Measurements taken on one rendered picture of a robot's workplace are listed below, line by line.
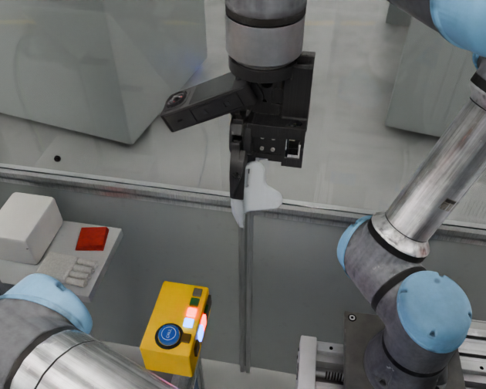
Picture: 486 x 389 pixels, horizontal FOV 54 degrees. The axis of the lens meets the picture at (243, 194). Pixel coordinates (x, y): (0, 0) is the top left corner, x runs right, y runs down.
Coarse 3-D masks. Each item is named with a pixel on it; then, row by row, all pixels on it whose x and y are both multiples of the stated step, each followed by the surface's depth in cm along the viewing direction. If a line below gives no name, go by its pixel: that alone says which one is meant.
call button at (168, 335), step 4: (164, 328) 92; (168, 328) 92; (172, 328) 92; (176, 328) 92; (160, 332) 91; (164, 332) 91; (168, 332) 91; (172, 332) 91; (176, 332) 91; (160, 336) 91; (164, 336) 91; (168, 336) 91; (172, 336) 91; (176, 336) 91; (160, 340) 90; (164, 340) 90; (168, 340) 90; (172, 340) 90; (176, 340) 91; (164, 344) 90; (168, 344) 90; (172, 344) 90
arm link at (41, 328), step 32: (32, 288) 38; (64, 288) 40; (0, 320) 36; (32, 320) 36; (64, 320) 38; (0, 352) 34; (32, 352) 33; (64, 352) 33; (96, 352) 34; (0, 384) 33; (32, 384) 32; (64, 384) 31; (96, 384) 31; (128, 384) 31; (160, 384) 32
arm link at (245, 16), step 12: (228, 0) 42; (240, 0) 41; (252, 0) 40; (264, 0) 40; (276, 0) 40; (288, 0) 40; (300, 0) 41; (228, 12) 43; (240, 12) 41; (252, 12) 41; (264, 12) 41; (276, 12) 41; (288, 12) 41; (300, 12) 42; (252, 24) 42; (264, 24) 41; (276, 24) 41; (288, 24) 42
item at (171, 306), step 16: (176, 288) 100; (192, 288) 100; (160, 304) 97; (176, 304) 97; (160, 320) 94; (176, 320) 94; (144, 336) 92; (192, 336) 92; (144, 352) 91; (160, 352) 90; (176, 352) 89; (192, 352) 91; (160, 368) 94; (176, 368) 93; (192, 368) 93
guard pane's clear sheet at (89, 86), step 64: (0, 0) 101; (64, 0) 98; (128, 0) 96; (192, 0) 93; (320, 0) 89; (384, 0) 87; (0, 64) 112; (64, 64) 109; (128, 64) 106; (192, 64) 103; (320, 64) 98; (384, 64) 95; (448, 64) 93; (0, 128) 127; (64, 128) 123; (128, 128) 119; (192, 128) 115; (320, 128) 109; (384, 128) 105; (320, 192) 122; (384, 192) 118
